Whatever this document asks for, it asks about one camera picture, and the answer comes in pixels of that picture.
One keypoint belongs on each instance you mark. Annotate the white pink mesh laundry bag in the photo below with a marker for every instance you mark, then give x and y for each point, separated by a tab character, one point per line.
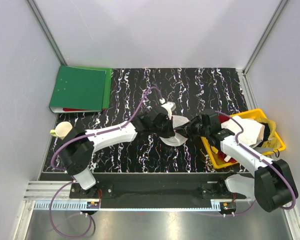
176	140

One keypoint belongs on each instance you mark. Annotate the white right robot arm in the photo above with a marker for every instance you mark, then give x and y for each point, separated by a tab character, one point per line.
274	185

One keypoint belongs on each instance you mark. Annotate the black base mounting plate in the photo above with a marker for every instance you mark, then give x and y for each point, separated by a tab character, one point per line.
156	191

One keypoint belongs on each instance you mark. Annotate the green ring binder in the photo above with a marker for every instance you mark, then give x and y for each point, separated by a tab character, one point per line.
80	87

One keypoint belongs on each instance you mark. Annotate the cream yellow mug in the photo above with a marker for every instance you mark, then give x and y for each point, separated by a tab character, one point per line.
61	130

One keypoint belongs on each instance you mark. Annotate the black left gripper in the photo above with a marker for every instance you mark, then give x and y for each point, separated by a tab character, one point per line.
169	132

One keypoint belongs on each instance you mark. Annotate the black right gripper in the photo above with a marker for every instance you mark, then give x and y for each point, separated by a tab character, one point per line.
187	128

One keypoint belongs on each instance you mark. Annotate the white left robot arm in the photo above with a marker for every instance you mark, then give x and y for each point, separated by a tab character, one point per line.
78	146

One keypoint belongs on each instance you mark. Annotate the yellow plastic bin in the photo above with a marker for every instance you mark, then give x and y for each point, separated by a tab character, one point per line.
249	158

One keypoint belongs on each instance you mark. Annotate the white garment in bin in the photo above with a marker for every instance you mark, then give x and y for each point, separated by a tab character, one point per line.
253	131

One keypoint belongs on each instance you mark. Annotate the red folder under binder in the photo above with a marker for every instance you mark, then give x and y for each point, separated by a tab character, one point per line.
75	110

